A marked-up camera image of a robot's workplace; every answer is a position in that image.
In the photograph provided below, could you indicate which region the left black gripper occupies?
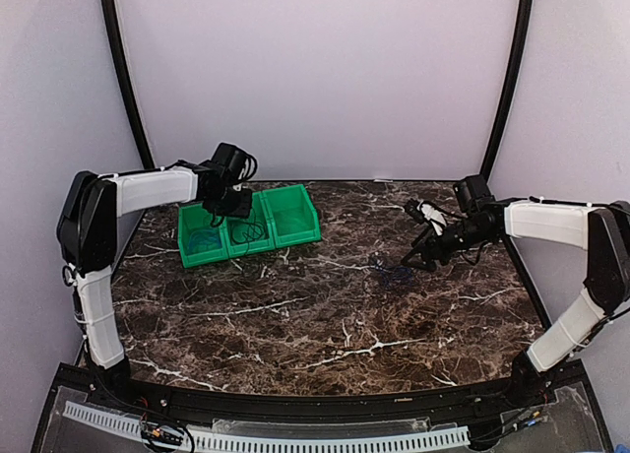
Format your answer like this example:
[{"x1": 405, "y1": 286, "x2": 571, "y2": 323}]
[{"x1": 207, "y1": 184, "x2": 253, "y2": 218}]

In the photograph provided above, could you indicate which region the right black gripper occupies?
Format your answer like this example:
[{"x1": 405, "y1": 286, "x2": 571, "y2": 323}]
[{"x1": 402, "y1": 216, "x2": 492, "y2": 272}]

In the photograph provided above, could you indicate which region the dark blue cable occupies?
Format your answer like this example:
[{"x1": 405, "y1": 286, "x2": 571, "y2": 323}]
[{"x1": 368, "y1": 255, "x2": 414, "y2": 290}]

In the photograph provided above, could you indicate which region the light blue cable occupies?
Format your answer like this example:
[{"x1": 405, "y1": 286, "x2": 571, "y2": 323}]
[{"x1": 185, "y1": 228, "x2": 222, "y2": 252}]

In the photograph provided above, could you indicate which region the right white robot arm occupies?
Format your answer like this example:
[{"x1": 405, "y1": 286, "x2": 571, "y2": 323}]
[{"x1": 401, "y1": 198, "x2": 629, "y2": 408}]

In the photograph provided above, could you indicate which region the left green plastic bin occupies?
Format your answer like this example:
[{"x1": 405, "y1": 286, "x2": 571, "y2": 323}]
[{"x1": 177, "y1": 204, "x2": 228, "y2": 269}]

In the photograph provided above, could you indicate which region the right green plastic bin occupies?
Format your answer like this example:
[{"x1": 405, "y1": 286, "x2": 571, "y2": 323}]
[{"x1": 261, "y1": 184, "x2": 321, "y2": 248}]

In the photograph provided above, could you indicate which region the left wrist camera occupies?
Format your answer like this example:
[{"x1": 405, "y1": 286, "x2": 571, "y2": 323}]
[{"x1": 211, "y1": 143, "x2": 258, "y2": 185}]

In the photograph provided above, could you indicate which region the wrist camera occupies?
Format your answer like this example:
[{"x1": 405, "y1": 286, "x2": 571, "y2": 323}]
[
  {"x1": 453, "y1": 174, "x2": 495, "y2": 214},
  {"x1": 211, "y1": 143, "x2": 258, "y2": 185}
]

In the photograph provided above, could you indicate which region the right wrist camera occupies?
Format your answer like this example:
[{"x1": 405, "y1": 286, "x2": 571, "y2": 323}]
[{"x1": 453, "y1": 174, "x2": 495, "y2": 214}]

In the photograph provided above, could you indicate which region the black front rail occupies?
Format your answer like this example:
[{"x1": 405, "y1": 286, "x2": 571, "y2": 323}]
[{"x1": 48, "y1": 363, "x2": 592, "y2": 429}]

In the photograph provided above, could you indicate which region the white slotted cable duct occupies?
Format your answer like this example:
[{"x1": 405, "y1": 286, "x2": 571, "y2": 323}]
[{"x1": 63, "y1": 401, "x2": 470, "y2": 453}]

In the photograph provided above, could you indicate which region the left black frame post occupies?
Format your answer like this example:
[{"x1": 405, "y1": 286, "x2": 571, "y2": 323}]
[{"x1": 100, "y1": 0, "x2": 156, "y2": 170}]

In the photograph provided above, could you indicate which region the black frame post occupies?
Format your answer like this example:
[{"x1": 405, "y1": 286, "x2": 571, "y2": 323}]
[
  {"x1": 479, "y1": 0, "x2": 534, "y2": 180},
  {"x1": 100, "y1": 0, "x2": 156, "y2": 170}
]

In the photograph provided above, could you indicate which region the right black frame post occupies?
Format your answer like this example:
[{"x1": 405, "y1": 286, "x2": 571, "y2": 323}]
[{"x1": 479, "y1": 0, "x2": 534, "y2": 180}]

